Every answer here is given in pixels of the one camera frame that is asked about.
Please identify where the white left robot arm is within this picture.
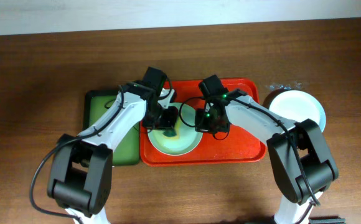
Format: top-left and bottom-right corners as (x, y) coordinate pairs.
(47, 81), (176, 223)

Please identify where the red tray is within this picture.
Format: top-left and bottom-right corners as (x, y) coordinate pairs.
(139, 78), (266, 167)

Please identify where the mint green plate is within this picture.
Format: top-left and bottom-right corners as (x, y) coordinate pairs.
(148, 118), (203, 156)

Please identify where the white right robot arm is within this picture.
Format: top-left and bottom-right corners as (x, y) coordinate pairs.
(195, 89), (339, 223)

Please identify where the yellow green sponge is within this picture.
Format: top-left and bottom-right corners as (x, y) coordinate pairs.
(162, 128), (177, 138)

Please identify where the light blue plate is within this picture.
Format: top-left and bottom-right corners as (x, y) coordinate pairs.
(266, 90), (326, 133)

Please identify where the cream white plate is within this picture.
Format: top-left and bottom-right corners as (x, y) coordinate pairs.
(263, 91), (278, 108)

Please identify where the green tray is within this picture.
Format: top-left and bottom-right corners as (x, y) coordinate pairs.
(83, 90), (139, 166)

